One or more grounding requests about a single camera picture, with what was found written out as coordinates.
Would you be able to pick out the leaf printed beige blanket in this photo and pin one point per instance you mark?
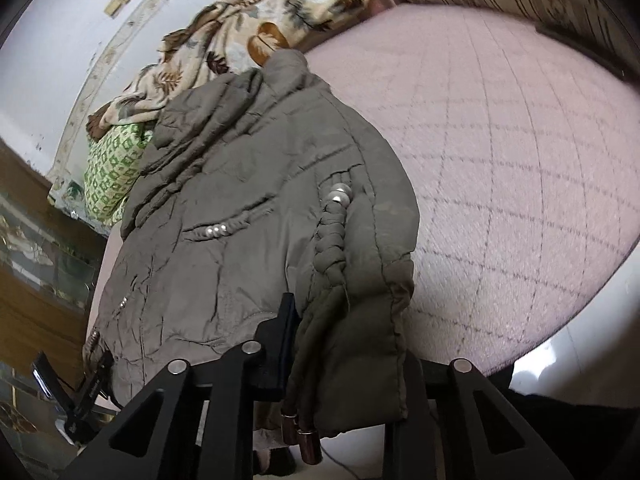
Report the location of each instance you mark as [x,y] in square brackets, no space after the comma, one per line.
[240,35]

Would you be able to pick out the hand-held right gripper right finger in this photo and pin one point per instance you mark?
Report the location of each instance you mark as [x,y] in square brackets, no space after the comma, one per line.
[465,410]

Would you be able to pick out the wooden door with glass panel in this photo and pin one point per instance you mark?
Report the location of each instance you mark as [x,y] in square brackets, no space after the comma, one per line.
[35,300]

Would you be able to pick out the clear plastic bag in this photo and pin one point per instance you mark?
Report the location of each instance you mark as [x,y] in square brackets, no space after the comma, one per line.
[67,195]

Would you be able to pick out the grey-brown hooded puffer jacket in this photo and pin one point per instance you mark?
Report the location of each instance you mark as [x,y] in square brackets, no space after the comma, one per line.
[240,210]

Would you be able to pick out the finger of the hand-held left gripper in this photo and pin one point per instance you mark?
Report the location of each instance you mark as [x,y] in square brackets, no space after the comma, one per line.
[44,372]

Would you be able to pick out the green white patterned pillow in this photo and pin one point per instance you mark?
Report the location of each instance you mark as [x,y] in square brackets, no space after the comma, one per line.
[110,175]

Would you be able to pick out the bed with pink quilted sheet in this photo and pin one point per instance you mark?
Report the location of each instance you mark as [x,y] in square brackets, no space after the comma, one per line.
[500,185]

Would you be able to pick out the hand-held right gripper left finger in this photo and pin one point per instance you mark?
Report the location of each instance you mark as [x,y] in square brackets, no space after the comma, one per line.
[230,395]

